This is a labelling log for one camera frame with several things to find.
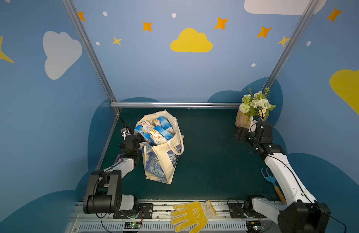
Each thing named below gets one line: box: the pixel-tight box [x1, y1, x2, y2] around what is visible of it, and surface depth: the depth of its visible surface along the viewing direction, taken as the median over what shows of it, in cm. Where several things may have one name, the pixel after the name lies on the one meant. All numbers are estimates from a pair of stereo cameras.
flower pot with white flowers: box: [235, 86, 277, 130], surface depth 88 cm
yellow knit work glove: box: [170, 199, 217, 233], surface depth 75 cm
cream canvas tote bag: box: [134, 109, 185, 185], surface depth 80 cm
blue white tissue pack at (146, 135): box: [134, 124, 151, 143], surface depth 86 cm
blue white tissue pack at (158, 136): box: [149, 125, 175, 146], surface depth 76 cm
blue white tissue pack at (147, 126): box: [140, 120, 156, 132], surface depth 88 cm
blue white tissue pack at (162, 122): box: [153, 116, 173, 131], surface depth 88 cm
